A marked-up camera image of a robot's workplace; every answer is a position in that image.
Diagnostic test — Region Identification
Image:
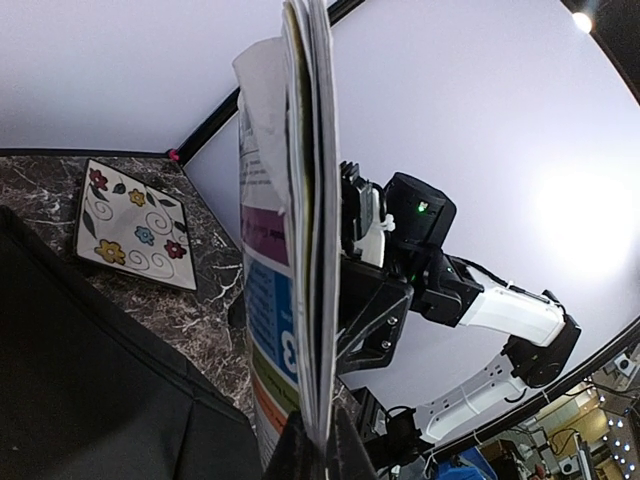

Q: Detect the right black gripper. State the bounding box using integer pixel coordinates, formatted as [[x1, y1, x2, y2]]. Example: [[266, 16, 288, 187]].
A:
[[262, 257, 413, 480]]

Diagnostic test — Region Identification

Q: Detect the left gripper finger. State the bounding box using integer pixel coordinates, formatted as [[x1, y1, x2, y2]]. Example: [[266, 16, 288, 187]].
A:
[[327, 406, 378, 480]]

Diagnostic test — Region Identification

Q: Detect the black student backpack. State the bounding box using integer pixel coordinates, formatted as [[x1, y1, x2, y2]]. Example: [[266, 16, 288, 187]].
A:
[[1, 208, 262, 479]]

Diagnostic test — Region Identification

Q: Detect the dog picture book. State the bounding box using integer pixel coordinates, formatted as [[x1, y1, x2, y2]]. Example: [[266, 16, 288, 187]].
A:
[[233, 1, 340, 451]]

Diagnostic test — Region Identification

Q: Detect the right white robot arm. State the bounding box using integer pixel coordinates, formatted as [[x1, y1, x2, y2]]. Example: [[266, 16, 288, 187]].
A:
[[337, 164, 581, 452]]

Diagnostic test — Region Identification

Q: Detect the floral square plate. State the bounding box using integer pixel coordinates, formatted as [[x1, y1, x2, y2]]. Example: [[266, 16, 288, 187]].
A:
[[73, 159, 197, 292]]

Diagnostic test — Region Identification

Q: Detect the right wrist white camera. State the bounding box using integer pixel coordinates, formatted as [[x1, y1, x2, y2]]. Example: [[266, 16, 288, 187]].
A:
[[340, 161, 395, 268]]

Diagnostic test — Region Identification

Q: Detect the right black frame post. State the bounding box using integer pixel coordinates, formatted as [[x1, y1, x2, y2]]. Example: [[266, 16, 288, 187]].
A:
[[162, 0, 366, 164]]

